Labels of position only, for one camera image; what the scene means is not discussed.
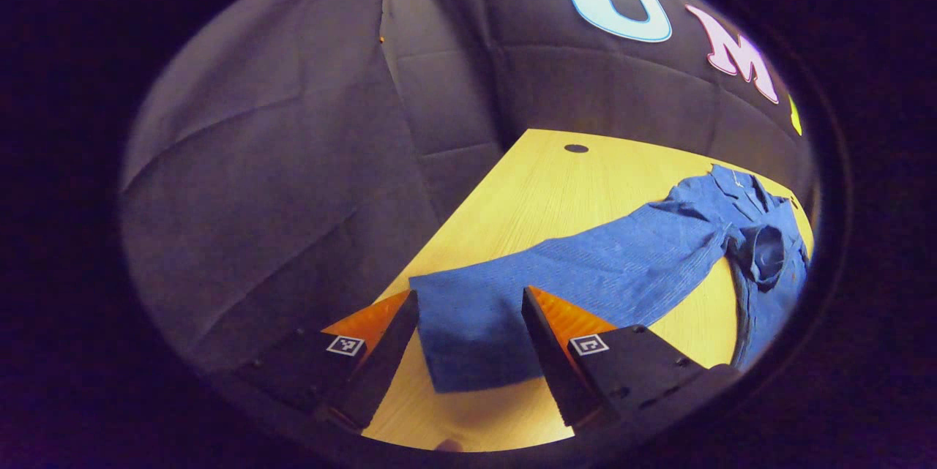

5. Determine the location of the blue jacket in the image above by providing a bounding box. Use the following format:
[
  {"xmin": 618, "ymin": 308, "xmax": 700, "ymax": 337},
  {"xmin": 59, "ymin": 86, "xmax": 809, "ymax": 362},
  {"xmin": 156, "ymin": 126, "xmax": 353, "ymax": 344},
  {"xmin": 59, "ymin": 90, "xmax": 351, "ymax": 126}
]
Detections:
[{"xmin": 408, "ymin": 164, "xmax": 812, "ymax": 394}]

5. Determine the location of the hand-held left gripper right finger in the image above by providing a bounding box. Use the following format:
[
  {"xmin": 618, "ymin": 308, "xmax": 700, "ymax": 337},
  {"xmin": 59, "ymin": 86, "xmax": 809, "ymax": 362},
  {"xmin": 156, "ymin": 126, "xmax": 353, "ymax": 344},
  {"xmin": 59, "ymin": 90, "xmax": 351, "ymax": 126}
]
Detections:
[{"xmin": 521, "ymin": 286, "xmax": 740, "ymax": 429}]

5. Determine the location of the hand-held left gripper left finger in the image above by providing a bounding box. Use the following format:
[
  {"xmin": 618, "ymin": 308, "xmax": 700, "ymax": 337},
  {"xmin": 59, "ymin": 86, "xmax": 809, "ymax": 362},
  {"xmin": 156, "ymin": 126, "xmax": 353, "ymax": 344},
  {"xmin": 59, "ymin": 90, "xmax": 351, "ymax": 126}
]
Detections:
[{"xmin": 231, "ymin": 290, "xmax": 420, "ymax": 432}]

